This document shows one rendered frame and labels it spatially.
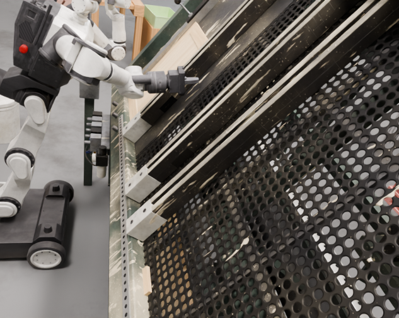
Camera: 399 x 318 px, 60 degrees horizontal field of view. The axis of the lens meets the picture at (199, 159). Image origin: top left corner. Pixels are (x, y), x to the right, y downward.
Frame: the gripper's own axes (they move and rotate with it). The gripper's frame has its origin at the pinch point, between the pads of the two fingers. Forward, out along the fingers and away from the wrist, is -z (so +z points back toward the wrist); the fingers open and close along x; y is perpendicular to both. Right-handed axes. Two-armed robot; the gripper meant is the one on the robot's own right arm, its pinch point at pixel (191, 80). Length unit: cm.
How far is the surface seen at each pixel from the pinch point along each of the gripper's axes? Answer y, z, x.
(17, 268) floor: 5, 97, -111
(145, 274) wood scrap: -66, 25, -32
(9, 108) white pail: 131, 119, -75
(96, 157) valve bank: 14, 45, -45
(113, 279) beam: -63, 36, -38
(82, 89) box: 75, 55, -36
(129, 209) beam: -39, 29, -31
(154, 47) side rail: 81, 8, -14
